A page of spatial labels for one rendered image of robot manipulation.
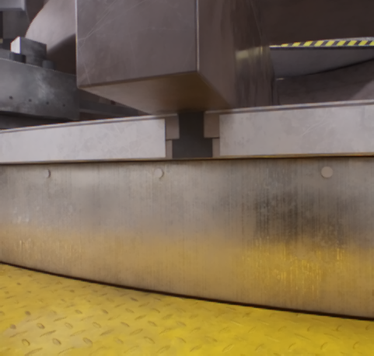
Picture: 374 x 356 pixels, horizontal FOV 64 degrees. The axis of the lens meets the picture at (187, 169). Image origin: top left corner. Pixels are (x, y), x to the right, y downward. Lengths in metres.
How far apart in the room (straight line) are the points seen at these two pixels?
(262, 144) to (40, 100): 1.20
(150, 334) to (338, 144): 0.36
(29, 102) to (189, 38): 1.23
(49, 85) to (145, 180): 1.07
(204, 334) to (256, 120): 0.31
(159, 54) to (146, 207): 0.31
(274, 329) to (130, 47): 0.40
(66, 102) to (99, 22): 1.21
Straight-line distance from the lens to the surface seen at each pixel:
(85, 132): 0.59
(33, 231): 0.75
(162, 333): 0.46
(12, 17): 5.06
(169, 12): 0.32
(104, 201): 0.59
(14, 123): 1.55
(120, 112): 1.87
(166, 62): 0.31
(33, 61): 1.67
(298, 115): 0.46
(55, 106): 1.53
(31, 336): 0.50
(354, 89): 5.47
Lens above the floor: 0.22
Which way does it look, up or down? level
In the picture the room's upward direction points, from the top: 1 degrees counter-clockwise
